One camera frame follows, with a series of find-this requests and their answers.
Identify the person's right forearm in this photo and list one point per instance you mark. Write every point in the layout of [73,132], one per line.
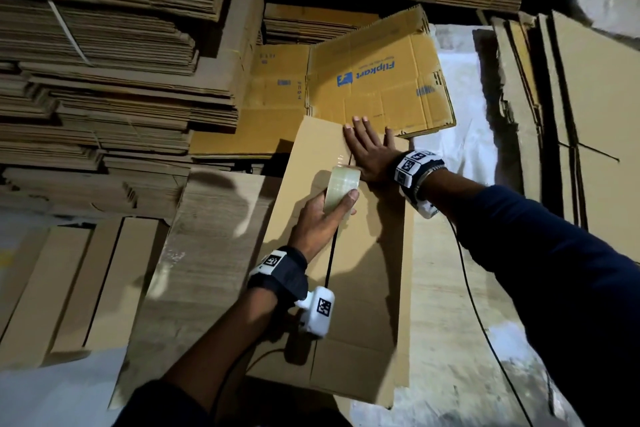
[550,282]

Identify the yellow carton with blue print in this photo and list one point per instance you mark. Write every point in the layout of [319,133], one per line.
[385,71]

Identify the clear tape roll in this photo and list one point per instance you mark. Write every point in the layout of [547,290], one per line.
[342,189]

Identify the plywood work board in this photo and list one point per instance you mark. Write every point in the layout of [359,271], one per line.
[200,262]

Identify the person's left hand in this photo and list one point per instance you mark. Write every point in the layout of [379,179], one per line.
[315,227]

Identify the person's right hand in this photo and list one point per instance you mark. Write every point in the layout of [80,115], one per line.
[372,153]

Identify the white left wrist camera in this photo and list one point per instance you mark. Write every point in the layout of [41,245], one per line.
[316,310]

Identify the stacks of flat cardboard bundles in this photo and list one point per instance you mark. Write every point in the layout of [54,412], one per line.
[100,71]

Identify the pile of brown cartons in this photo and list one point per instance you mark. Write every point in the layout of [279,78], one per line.
[590,121]

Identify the black left wrist band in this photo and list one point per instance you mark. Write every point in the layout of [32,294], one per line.
[278,275]

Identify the person's left forearm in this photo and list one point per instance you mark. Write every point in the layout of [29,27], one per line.
[200,362]

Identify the white plastic sack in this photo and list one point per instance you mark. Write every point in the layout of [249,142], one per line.
[455,121]

